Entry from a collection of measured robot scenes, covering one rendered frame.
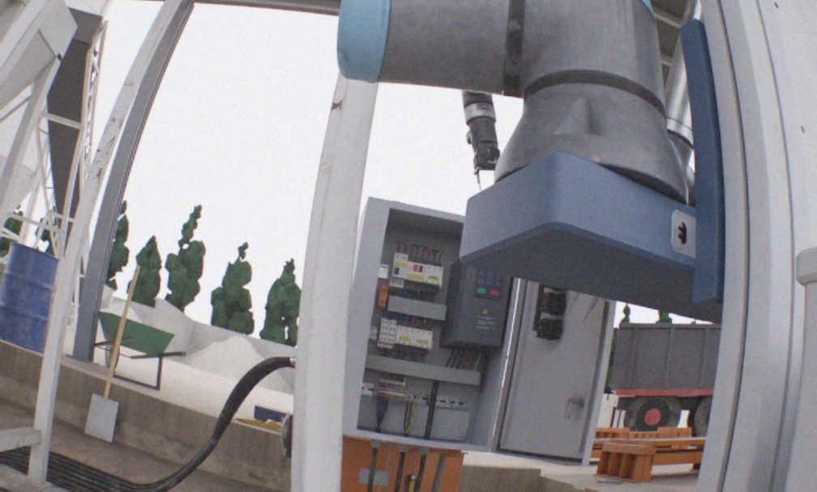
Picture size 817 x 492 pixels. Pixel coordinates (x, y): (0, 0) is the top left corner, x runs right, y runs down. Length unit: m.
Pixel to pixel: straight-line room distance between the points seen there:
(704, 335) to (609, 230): 9.41
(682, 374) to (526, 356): 8.25
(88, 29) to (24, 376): 3.83
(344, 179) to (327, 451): 0.52
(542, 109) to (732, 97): 0.19
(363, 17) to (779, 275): 0.44
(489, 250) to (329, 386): 0.63
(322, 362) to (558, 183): 0.73
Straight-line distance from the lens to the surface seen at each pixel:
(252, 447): 3.84
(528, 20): 0.57
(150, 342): 5.39
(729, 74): 0.57
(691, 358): 9.80
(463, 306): 1.62
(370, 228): 1.60
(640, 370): 9.77
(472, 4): 0.58
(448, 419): 1.77
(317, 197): 2.23
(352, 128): 1.30
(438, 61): 0.59
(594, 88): 0.54
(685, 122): 1.09
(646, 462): 3.85
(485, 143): 1.79
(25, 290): 5.27
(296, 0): 7.00
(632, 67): 0.56
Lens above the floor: 0.75
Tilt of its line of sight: 15 degrees up
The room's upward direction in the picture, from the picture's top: 9 degrees clockwise
